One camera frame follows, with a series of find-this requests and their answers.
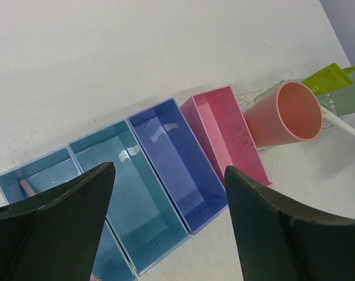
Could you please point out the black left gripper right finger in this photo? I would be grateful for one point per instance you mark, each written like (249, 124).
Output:
(279, 238)

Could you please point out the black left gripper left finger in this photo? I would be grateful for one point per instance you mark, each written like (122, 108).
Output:
(55, 234)

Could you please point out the white pink toothbrush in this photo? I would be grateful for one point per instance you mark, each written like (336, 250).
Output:
(27, 188)

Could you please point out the orange plastic cup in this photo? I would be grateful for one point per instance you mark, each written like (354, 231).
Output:
(290, 113)

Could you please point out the green plastic cup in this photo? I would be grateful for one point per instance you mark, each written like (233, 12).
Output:
(342, 101)

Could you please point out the clear textured oval tray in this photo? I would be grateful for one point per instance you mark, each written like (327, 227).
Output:
(247, 100)

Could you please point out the light blue drawer box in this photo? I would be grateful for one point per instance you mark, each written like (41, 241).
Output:
(140, 213)
(50, 171)

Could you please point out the pink drawer box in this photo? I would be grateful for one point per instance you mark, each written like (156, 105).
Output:
(218, 124)

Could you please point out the purple drawer box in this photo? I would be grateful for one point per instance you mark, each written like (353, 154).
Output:
(180, 163)

